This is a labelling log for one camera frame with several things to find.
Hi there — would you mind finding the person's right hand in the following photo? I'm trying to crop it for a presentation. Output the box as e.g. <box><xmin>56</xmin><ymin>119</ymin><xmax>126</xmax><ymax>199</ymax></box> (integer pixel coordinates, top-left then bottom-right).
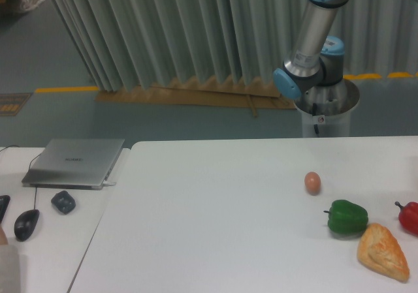
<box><xmin>0</xmin><ymin>226</ymin><xmax>8</xmax><ymax>245</ymax></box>

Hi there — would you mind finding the black computer mouse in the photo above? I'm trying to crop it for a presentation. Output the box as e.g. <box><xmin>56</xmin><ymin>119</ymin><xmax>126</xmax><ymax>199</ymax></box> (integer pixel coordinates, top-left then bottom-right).
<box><xmin>14</xmin><ymin>209</ymin><xmax>40</xmax><ymax>241</ymax></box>

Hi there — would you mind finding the red bell pepper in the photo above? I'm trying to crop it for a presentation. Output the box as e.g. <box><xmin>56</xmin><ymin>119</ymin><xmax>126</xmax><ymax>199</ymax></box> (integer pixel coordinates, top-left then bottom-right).
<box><xmin>394</xmin><ymin>201</ymin><xmax>418</xmax><ymax>235</ymax></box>

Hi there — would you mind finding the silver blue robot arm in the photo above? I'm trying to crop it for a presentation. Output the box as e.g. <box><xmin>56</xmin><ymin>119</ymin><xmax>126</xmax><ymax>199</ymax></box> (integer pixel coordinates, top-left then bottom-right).
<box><xmin>272</xmin><ymin>0</ymin><xmax>417</xmax><ymax>100</ymax></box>

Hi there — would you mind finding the green bell pepper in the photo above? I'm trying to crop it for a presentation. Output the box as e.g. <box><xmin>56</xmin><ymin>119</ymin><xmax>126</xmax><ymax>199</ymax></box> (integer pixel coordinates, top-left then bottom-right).
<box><xmin>324</xmin><ymin>200</ymin><xmax>368</xmax><ymax>235</ymax></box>

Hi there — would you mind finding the black keyboard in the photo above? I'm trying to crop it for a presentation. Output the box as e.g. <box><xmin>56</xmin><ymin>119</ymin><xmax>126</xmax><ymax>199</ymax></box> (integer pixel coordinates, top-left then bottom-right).
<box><xmin>0</xmin><ymin>195</ymin><xmax>10</xmax><ymax>223</ymax></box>

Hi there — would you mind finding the dark grey small controller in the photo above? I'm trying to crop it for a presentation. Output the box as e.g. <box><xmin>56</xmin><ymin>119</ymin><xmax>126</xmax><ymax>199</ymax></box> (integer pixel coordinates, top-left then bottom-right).
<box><xmin>51</xmin><ymin>191</ymin><xmax>76</xmax><ymax>215</ymax></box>

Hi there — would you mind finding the silver closed laptop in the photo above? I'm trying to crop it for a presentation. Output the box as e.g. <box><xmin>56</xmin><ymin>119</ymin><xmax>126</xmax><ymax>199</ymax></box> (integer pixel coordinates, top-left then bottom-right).
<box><xmin>22</xmin><ymin>138</ymin><xmax>125</xmax><ymax>189</ymax></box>

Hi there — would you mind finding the white laptop plug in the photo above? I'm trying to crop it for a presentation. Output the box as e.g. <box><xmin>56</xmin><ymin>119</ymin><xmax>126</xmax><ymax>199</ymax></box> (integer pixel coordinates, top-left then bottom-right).
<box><xmin>103</xmin><ymin>181</ymin><xmax>117</xmax><ymax>187</ymax></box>

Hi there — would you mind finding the pale green folding curtain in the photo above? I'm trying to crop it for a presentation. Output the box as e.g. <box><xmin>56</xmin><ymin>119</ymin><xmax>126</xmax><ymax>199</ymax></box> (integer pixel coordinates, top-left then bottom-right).
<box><xmin>52</xmin><ymin>0</ymin><xmax>417</xmax><ymax>91</ymax></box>

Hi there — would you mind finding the brown cardboard sheet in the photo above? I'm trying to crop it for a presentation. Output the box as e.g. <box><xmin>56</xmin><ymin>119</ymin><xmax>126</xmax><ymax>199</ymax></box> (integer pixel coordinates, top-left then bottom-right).
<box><xmin>95</xmin><ymin>76</ymin><xmax>295</xmax><ymax>117</ymax></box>

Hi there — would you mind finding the brown egg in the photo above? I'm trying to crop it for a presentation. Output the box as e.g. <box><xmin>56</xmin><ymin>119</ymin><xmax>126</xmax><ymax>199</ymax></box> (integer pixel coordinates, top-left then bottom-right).
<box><xmin>304</xmin><ymin>172</ymin><xmax>321</xmax><ymax>192</ymax></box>

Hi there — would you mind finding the golden bread loaf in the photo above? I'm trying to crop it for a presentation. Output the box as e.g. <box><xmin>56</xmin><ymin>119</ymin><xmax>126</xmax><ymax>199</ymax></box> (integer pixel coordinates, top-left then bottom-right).
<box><xmin>357</xmin><ymin>223</ymin><xmax>410</xmax><ymax>283</ymax></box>

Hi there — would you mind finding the black mouse cable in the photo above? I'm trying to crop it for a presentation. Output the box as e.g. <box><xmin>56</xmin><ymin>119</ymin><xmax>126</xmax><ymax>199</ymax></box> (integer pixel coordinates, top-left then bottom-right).
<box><xmin>0</xmin><ymin>144</ymin><xmax>46</xmax><ymax>211</ymax></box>

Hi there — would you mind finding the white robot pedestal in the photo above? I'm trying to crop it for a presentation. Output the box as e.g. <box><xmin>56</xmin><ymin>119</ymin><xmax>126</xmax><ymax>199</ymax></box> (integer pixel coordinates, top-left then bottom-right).
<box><xmin>295</xmin><ymin>79</ymin><xmax>360</xmax><ymax>138</ymax></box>

